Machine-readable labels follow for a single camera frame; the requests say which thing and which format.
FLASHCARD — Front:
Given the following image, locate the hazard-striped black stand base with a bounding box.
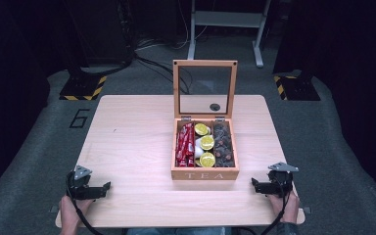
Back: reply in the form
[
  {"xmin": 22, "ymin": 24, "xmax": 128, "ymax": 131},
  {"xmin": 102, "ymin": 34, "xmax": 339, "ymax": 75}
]
[
  {"xmin": 59, "ymin": 74, "xmax": 108, "ymax": 102},
  {"xmin": 272, "ymin": 73, "xmax": 321, "ymax": 102}
]

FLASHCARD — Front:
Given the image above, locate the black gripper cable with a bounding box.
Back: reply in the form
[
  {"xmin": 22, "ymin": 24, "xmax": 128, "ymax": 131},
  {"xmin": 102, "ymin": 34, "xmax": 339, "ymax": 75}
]
[
  {"xmin": 259, "ymin": 190, "xmax": 292, "ymax": 235},
  {"xmin": 66, "ymin": 175, "xmax": 103, "ymax": 235}
]

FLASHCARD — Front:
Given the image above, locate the bundle of red sachets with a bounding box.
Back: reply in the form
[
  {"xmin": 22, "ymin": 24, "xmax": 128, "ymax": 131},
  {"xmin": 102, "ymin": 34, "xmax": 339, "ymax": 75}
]
[{"xmin": 175, "ymin": 122, "xmax": 196, "ymax": 168}]

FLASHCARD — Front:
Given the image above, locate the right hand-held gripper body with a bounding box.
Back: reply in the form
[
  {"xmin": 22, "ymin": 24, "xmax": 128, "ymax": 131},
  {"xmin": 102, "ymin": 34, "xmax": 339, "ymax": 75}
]
[{"xmin": 266, "ymin": 162, "xmax": 300, "ymax": 199}]

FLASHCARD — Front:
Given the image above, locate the wooden tea box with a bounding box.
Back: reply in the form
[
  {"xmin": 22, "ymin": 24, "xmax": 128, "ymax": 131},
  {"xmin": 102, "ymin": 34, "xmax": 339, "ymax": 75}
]
[{"xmin": 170, "ymin": 59, "xmax": 241, "ymax": 181}]

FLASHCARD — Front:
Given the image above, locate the person's left hand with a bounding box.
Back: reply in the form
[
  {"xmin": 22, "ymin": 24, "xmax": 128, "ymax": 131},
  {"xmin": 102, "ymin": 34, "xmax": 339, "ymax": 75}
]
[{"xmin": 59, "ymin": 195, "xmax": 95, "ymax": 229}]

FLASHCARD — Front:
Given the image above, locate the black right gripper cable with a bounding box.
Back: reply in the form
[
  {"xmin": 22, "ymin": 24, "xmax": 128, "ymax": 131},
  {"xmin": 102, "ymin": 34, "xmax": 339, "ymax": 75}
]
[{"xmin": 259, "ymin": 190, "xmax": 292, "ymax": 235}]

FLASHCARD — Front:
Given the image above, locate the person's right hand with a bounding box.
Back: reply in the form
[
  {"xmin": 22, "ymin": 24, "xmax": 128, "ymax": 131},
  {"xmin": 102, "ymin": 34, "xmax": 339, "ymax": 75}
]
[{"xmin": 268, "ymin": 190, "xmax": 301, "ymax": 225}]

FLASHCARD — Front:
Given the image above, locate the bundle of floor cables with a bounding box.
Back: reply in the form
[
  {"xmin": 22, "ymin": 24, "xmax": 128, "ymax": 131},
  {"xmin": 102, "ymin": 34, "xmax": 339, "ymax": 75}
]
[{"xmin": 132, "ymin": 37, "xmax": 191, "ymax": 96}]

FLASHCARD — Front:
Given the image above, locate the yellow-lid white capsule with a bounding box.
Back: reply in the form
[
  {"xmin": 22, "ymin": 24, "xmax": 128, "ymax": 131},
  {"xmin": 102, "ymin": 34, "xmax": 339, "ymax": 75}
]
[
  {"xmin": 194, "ymin": 122, "xmax": 211, "ymax": 137},
  {"xmin": 195, "ymin": 151, "xmax": 216, "ymax": 168},
  {"xmin": 195, "ymin": 135, "xmax": 215, "ymax": 152}
]

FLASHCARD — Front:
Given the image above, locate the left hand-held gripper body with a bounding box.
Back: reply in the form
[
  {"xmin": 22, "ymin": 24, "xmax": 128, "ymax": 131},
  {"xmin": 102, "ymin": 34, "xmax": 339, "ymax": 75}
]
[{"xmin": 66, "ymin": 164, "xmax": 104, "ymax": 201}]

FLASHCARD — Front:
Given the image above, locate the white metal stand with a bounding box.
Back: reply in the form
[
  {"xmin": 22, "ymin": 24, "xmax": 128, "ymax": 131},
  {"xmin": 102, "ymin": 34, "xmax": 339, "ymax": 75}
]
[{"xmin": 187, "ymin": 0, "xmax": 272, "ymax": 69}]

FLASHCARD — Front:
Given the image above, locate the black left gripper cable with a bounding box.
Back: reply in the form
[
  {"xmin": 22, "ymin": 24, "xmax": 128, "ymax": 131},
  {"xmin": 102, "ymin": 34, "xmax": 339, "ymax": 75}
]
[{"xmin": 66, "ymin": 175, "xmax": 103, "ymax": 235}]

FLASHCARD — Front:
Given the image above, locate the pile of dark tea packets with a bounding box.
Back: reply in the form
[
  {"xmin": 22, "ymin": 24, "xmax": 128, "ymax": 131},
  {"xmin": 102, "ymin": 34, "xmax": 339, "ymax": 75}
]
[{"xmin": 212, "ymin": 122, "xmax": 236, "ymax": 168}]

